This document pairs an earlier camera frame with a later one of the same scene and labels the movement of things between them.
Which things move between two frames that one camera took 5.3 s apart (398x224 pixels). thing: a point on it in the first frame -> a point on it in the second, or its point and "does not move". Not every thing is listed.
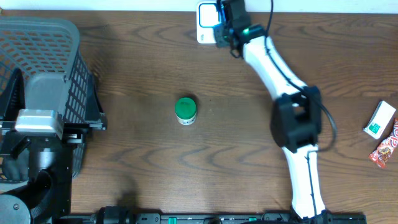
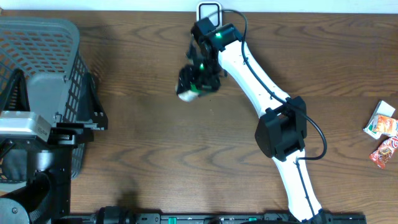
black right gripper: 221,37 -> 186,74
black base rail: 123,214 does not move
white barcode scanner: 208,17 does not move
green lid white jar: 185,110 -> 191,94
